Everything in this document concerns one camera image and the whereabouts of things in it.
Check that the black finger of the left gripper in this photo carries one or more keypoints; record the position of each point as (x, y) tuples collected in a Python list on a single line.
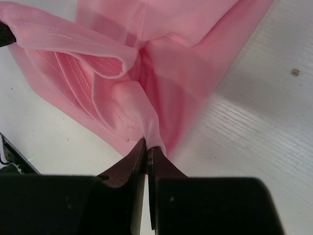
[(6, 35)]

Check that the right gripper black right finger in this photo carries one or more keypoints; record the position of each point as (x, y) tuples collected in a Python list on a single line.
[(182, 205)]

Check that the pink t shirt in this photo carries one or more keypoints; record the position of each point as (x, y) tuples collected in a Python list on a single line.
[(131, 69)]

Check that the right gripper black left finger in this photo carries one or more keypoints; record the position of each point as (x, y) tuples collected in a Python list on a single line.
[(35, 204)]

